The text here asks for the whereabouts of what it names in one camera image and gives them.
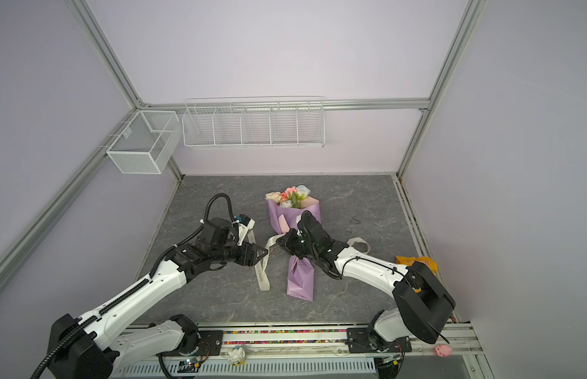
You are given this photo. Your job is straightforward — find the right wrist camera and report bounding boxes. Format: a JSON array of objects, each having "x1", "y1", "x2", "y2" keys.
[{"x1": 298, "y1": 210, "x2": 331, "y2": 241}]

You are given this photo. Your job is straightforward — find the aluminium enclosure frame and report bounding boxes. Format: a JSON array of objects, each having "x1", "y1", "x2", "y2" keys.
[{"x1": 0, "y1": 1, "x2": 485, "y2": 294}]

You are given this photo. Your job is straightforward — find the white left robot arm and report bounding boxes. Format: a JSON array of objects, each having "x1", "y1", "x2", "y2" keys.
[{"x1": 32, "y1": 239, "x2": 268, "y2": 378}]

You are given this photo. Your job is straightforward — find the white crumpled toy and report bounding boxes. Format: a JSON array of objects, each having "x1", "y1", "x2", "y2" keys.
[{"x1": 227, "y1": 345, "x2": 246, "y2": 366}]

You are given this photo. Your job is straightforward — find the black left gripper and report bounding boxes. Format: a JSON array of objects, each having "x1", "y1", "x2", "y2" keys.
[{"x1": 210, "y1": 238, "x2": 268, "y2": 266}]

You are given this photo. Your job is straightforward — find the red pink fake rose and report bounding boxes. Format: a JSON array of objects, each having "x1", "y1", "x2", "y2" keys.
[{"x1": 281, "y1": 187, "x2": 297, "y2": 202}]

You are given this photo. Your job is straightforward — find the white mesh box basket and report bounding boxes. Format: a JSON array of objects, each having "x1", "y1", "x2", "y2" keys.
[{"x1": 107, "y1": 111, "x2": 182, "y2": 175}]

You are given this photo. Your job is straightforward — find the pink pig toy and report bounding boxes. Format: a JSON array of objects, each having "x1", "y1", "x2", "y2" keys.
[{"x1": 433, "y1": 344, "x2": 453, "y2": 358}]

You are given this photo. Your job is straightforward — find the cream printed ribbon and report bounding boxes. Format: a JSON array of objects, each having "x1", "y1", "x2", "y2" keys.
[{"x1": 254, "y1": 235, "x2": 371, "y2": 292}]

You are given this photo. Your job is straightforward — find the cream fake rose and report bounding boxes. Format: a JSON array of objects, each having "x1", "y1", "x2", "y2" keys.
[{"x1": 265, "y1": 192, "x2": 282, "y2": 205}]

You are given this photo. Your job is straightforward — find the white fake rose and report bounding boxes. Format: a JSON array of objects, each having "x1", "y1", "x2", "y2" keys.
[
  {"x1": 279, "y1": 200, "x2": 293, "y2": 208},
  {"x1": 296, "y1": 185, "x2": 311, "y2": 200}
]

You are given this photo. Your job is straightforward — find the yellow snack bag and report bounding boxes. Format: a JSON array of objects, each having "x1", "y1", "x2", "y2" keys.
[{"x1": 396, "y1": 256, "x2": 438, "y2": 275}]

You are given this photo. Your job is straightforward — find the front rail base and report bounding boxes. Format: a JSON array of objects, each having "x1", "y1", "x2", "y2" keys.
[{"x1": 75, "y1": 323, "x2": 484, "y2": 379}]

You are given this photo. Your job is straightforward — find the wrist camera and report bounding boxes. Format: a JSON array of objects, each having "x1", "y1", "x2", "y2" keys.
[
  {"x1": 200, "y1": 214, "x2": 255, "y2": 246},
  {"x1": 298, "y1": 210, "x2": 331, "y2": 241}
]

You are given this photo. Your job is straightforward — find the white wire shelf basket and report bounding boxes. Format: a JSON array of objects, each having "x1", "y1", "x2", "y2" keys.
[{"x1": 181, "y1": 96, "x2": 326, "y2": 148}]

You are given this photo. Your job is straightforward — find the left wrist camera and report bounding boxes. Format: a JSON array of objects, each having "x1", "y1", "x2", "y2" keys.
[{"x1": 200, "y1": 214, "x2": 255, "y2": 246}]

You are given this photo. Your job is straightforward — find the pink purple wrapping paper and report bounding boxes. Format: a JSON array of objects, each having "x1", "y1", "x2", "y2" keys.
[{"x1": 267, "y1": 198, "x2": 321, "y2": 302}]

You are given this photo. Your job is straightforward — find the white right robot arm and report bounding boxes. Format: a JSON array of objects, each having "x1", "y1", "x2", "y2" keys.
[{"x1": 276, "y1": 229, "x2": 455, "y2": 352}]

